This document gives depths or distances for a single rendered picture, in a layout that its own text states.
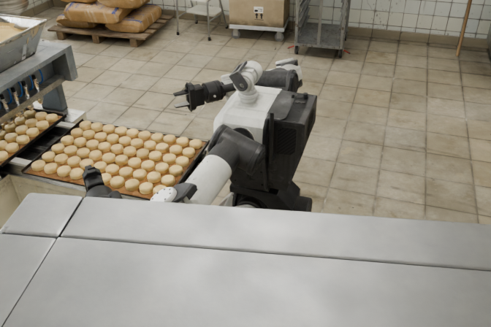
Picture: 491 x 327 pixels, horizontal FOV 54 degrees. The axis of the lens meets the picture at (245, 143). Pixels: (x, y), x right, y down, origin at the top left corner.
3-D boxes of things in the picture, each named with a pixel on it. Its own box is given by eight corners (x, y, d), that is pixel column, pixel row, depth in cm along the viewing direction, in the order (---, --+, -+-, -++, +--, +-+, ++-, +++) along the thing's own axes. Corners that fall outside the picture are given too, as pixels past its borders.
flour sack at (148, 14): (140, 36, 517) (138, 22, 509) (104, 33, 526) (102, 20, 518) (165, 14, 576) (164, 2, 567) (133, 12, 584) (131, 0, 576)
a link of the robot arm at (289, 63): (304, 54, 200) (287, 60, 180) (310, 85, 202) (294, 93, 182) (278, 60, 205) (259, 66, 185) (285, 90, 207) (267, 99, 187)
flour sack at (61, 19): (89, 31, 530) (86, 18, 522) (56, 28, 540) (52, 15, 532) (120, 11, 588) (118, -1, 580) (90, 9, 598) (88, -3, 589)
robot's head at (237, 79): (262, 78, 152) (249, 58, 150) (255, 90, 146) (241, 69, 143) (247, 86, 156) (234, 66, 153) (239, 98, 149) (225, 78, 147)
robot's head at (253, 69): (262, 86, 158) (262, 61, 153) (253, 101, 150) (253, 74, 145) (243, 84, 160) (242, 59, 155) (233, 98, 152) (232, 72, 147)
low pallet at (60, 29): (49, 39, 545) (47, 29, 539) (87, 16, 609) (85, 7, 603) (146, 48, 517) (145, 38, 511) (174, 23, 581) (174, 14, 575)
